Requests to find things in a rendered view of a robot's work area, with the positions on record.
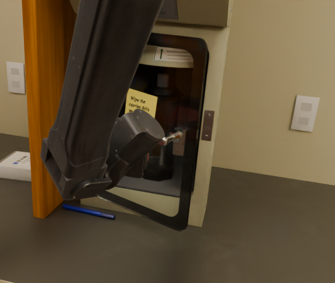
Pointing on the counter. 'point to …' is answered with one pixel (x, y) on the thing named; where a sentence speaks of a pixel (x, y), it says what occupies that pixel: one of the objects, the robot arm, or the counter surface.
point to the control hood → (194, 12)
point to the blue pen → (89, 211)
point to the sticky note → (140, 102)
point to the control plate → (168, 10)
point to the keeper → (207, 125)
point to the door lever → (175, 135)
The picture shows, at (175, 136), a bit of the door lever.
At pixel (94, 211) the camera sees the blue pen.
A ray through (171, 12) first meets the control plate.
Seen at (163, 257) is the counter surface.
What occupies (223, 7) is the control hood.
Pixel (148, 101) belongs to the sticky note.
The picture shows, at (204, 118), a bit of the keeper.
